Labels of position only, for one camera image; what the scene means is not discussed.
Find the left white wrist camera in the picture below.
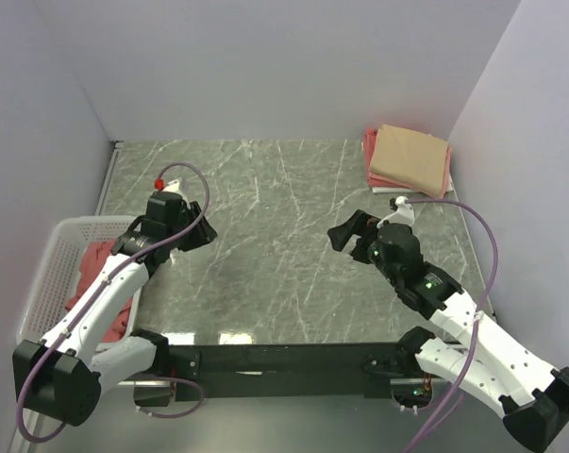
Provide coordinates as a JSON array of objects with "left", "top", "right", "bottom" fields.
[{"left": 151, "top": 178, "right": 188, "bottom": 201}]

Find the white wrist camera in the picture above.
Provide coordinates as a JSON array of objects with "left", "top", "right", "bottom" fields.
[
  {"left": 377, "top": 196, "right": 415, "bottom": 228},
  {"left": 151, "top": 178, "right": 188, "bottom": 201}
]

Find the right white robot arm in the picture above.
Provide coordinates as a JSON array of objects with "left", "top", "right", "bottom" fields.
[{"left": 327, "top": 210, "right": 569, "bottom": 452}]

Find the folded pink t shirt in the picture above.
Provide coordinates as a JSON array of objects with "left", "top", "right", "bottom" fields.
[{"left": 361, "top": 126, "right": 454, "bottom": 193}]

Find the folded white t shirt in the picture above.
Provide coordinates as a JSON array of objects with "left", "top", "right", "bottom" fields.
[{"left": 370, "top": 180, "right": 455, "bottom": 193}]

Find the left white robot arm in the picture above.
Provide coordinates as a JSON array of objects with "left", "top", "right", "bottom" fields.
[{"left": 12, "top": 191, "right": 217, "bottom": 429}]

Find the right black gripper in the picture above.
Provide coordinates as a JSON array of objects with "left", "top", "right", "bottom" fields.
[{"left": 327, "top": 209, "right": 401, "bottom": 287}]

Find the red t shirt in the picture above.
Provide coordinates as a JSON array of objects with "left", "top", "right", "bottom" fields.
[{"left": 65, "top": 240, "right": 142, "bottom": 344}]

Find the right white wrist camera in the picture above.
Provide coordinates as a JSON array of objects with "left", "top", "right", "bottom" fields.
[{"left": 377, "top": 196, "right": 415, "bottom": 228}]

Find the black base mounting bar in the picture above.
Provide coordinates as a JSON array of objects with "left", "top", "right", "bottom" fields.
[{"left": 132, "top": 342, "right": 436, "bottom": 408}]

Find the folded beige t shirt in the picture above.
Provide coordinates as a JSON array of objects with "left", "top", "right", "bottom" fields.
[{"left": 369, "top": 124, "right": 451, "bottom": 199}]

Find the white plastic laundry basket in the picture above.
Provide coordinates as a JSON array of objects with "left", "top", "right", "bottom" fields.
[{"left": 16, "top": 215, "right": 134, "bottom": 343}]

